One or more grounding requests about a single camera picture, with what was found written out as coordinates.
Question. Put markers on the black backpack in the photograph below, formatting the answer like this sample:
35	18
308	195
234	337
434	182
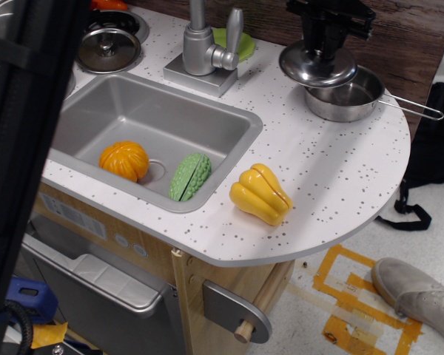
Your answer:
425	165

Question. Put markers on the grey suede shoe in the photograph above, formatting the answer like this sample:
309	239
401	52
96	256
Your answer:
410	292

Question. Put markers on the yellow tape piece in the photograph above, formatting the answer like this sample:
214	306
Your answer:
44	335

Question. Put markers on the steel lid on stove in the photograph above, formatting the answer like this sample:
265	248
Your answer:
108	50

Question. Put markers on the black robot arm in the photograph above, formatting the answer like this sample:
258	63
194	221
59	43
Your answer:
36	57

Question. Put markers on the grey toy dishwasher door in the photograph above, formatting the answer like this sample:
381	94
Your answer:
116	306

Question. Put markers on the steel pan lid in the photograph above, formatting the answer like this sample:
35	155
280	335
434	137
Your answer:
310	70

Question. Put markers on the blue tool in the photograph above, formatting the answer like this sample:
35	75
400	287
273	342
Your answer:
36	297

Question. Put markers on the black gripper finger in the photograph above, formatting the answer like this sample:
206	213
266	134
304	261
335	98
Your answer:
313	33
333	37

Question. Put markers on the orange toy pumpkin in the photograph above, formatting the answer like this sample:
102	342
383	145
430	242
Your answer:
126	159

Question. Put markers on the silver toy faucet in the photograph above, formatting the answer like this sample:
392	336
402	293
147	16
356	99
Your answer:
204	65

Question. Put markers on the yellow toy bell pepper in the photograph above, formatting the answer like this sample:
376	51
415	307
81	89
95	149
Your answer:
258	192

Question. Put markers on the grey side bracket with peg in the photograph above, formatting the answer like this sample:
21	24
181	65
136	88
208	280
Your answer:
246	320

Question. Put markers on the green toy bitter gourd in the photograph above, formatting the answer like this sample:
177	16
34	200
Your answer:
191	174

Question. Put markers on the orange toy carrot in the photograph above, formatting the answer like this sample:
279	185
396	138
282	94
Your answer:
108	5

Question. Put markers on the black rear stove burner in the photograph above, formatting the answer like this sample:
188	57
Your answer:
118	19

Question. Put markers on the grey toy sink basin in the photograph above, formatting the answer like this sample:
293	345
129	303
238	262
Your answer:
167	122

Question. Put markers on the steel saucepan with wire handle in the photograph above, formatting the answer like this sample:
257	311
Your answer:
358	98

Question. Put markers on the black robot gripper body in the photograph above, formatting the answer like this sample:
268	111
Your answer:
357	16

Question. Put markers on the green toy plate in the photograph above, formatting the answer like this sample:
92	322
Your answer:
246	46

